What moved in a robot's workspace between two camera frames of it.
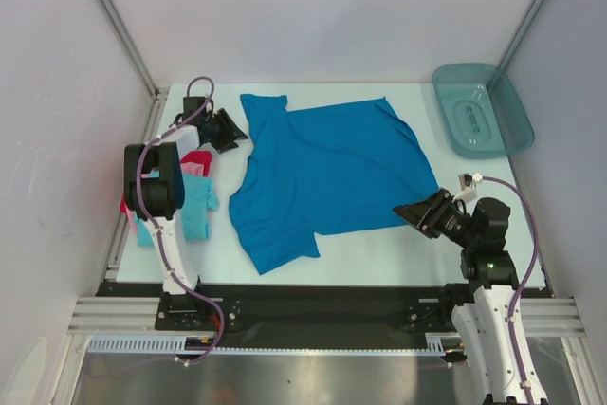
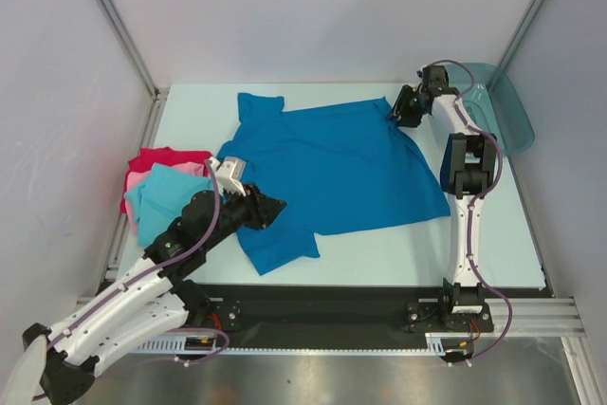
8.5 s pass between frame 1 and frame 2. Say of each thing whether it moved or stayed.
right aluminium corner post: stayed
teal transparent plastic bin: stayed
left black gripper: moved
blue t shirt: stayed
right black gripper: moved
